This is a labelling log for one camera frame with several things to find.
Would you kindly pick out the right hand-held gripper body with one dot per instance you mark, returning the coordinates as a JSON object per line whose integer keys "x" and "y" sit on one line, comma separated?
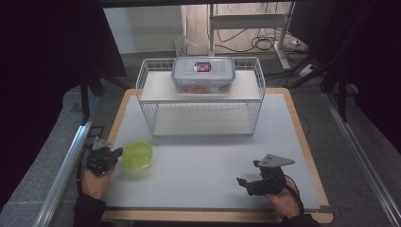
{"x": 269, "y": 183}

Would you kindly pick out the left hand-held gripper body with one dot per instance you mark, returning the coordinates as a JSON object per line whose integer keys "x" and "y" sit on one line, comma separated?
{"x": 100, "y": 159}

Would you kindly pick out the green plastic bowl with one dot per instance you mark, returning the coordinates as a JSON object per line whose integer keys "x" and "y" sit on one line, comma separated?
{"x": 138, "y": 156}

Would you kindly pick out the clear container with blue-rimmed lid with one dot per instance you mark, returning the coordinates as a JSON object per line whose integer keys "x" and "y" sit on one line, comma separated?
{"x": 203, "y": 75}

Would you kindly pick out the person's left hand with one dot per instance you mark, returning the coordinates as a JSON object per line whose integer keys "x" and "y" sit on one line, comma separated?
{"x": 96, "y": 184}

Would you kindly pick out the person's right hand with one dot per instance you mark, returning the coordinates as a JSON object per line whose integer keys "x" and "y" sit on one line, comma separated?
{"x": 288, "y": 201}

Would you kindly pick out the white table mat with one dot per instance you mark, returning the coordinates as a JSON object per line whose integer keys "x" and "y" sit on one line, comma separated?
{"x": 195, "y": 170}

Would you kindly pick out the black stand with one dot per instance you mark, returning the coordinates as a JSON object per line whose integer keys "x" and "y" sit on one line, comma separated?
{"x": 342, "y": 94}
{"x": 84, "y": 94}

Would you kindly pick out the white power strip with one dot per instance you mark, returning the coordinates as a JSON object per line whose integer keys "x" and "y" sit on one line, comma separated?
{"x": 305, "y": 71}

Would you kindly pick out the dark curtain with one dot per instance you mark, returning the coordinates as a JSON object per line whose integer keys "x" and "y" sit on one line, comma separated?
{"x": 375, "y": 47}
{"x": 41, "y": 47}

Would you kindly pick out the aluminium rail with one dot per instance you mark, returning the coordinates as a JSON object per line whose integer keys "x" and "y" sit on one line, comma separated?
{"x": 359, "y": 151}
{"x": 66, "y": 170}

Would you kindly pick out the white metal desk frame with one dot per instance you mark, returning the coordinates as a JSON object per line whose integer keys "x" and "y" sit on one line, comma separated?
{"x": 249, "y": 21}

